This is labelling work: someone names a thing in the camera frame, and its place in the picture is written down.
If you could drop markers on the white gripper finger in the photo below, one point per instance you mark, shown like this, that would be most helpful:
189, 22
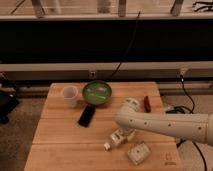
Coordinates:
131, 135

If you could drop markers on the clear plastic bottle white label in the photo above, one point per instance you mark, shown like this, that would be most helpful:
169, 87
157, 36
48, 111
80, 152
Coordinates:
118, 137

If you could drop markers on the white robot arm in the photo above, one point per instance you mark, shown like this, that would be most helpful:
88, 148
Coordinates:
193, 127

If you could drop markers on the green ceramic bowl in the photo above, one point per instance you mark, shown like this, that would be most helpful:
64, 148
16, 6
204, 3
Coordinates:
97, 92

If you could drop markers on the small brown object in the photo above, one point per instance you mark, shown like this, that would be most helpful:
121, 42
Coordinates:
147, 104

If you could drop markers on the black smartphone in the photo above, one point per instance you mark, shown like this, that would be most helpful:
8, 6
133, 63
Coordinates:
86, 116

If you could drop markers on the translucent plastic cup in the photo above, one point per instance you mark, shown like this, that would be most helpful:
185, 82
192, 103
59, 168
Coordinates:
70, 95

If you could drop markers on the dark object at left edge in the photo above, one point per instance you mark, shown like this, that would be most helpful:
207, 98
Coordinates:
8, 101

